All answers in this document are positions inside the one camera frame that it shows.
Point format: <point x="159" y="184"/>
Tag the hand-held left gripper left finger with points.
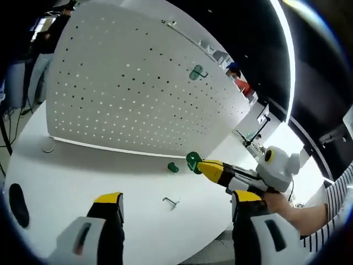
<point x="74" y="237"/>

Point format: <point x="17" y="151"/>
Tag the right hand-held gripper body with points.
<point x="278" y="171"/>

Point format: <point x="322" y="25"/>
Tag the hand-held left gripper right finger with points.
<point x="278" y="237"/>

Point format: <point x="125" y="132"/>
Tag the dark green hook assembly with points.
<point x="173" y="167"/>

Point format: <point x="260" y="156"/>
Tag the grey metal hook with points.
<point x="173" y="205"/>

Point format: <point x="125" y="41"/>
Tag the white perforated mounting plate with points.
<point x="124" y="96"/>

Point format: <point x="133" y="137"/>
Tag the person's right hand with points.
<point x="278" y="203"/>

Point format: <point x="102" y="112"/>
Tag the black tripod stand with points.
<point x="259" y="130"/>

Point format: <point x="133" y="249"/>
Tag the white-framed screen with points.
<point x="263" y="111"/>

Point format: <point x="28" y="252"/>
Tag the black oval object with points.
<point x="18" y="205"/>

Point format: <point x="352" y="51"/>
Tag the striped shirt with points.
<point x="339" y="193"/>

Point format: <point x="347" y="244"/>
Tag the ceiling air conditioner unit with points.
<point x="348" y="118"/>

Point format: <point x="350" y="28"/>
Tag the white ceiling light strip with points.
<point x="288" y="55"/>

